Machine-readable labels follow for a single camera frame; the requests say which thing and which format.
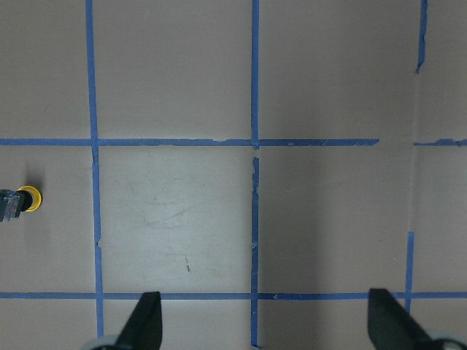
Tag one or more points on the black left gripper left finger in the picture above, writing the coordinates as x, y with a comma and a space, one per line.
143, 330

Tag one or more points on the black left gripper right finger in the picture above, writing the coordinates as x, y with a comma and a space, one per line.
391, 327

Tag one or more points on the yellow push button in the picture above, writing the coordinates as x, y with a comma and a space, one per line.
14, 202

